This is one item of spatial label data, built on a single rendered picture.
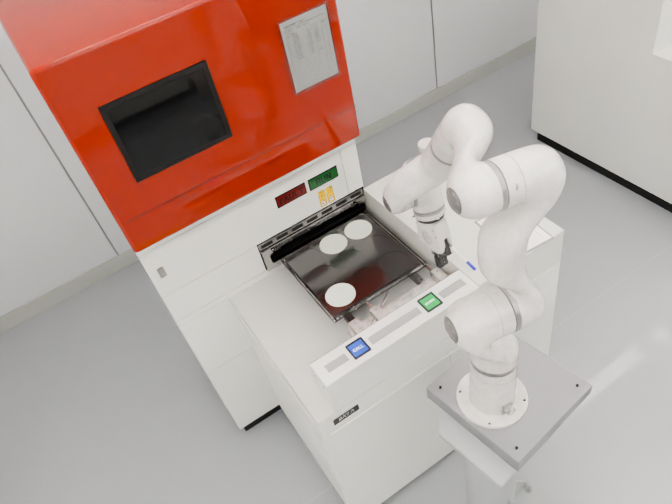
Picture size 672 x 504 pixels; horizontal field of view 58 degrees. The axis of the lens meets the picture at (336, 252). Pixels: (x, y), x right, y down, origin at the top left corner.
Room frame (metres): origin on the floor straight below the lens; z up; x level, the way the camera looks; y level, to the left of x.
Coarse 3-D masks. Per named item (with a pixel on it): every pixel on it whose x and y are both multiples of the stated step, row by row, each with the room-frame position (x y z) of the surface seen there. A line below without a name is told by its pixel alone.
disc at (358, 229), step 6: (354, 222) 1.63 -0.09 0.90; (360, 222) 1.62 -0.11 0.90; (366, 222) 1.61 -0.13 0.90; (348, 228) 1.60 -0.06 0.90; (354, 228) 1.60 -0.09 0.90; (360, 228) 1.59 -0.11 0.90; (366, 228) 1.58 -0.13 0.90; (348, 234) 1.57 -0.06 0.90; (354, 234) 1.57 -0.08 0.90; (360, 234) 1.56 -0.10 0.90; (366, 234) 1.55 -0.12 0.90
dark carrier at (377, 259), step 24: (360, 216) 1.65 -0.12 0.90; (360, 240) 1.53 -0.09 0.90; (384, 240) 1.50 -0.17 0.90; (312, 264) 1.47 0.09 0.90; (336, 264) 1.44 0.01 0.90; (360, 264) 1.42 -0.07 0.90; (384, 264) 1.39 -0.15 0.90; (408, 264) 1.36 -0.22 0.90; (312, 288) 1.36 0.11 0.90; (360, 288) 1.31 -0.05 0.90; (336, 312) 1.24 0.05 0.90
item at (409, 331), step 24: (432, 288) 1.18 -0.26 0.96; (456, 288) 1.16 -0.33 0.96; (408, 312) 1.12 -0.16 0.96; (432, 312) 1.09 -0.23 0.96; (360, 336) 1.07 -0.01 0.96; (384, 336) 1.06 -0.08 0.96; (408, 336) 1.04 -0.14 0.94; (432, 336) 1.07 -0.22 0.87; (336, 360) 1.02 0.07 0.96; (360, 360) 0.99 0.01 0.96; (384, 360) 1.01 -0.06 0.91; (408, 360) 1.04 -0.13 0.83; (336, 384) 0.95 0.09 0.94; (360, 384) 0.97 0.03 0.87; (336, 408) 0.94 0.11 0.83
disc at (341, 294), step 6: (330, 288) 1.34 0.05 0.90; (336, 288) 1.34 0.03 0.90; (342, 288) 1.33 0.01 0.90; (348, 288) 1.32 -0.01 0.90; (330, 294) 1.32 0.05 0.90; (336, 294) 1.31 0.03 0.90; (342, 294) 1.30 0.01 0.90; (348, 294) 1.30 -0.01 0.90; (354, 294) 1.29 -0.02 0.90; (330, 300) 1.29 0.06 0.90; (336, 300) 1.28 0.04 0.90; (342, 300) 1.28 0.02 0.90; (348, 300) 1.27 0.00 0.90; (336, 306) 1.26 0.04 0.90
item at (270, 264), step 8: (352, 200) 1.70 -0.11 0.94; (360, 200) 1.70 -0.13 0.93; (344, 208) 1.68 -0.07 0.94; (328, 216) 1.65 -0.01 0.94; (336, 216) 1.66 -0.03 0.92; (352, 216) 1.69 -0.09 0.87; (312, 224) 1.63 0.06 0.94; (320, 224) 1.63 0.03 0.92; (336, 224) 1.67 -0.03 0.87; (296, 232) 1.61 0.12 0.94; (304, 232) 1.61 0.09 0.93; (280, 240) 1.58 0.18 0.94; (288, 240) 1.58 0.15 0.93; (312, 240) 1.62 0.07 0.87; (272, 248) 1.56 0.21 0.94; (280, 248) 1.57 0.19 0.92; (296, 248) 1.60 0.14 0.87; (264, 256) 1.55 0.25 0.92; (280, 256) 1.58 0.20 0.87; (272, 264) 1.55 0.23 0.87; (280, 264) 1.56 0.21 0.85
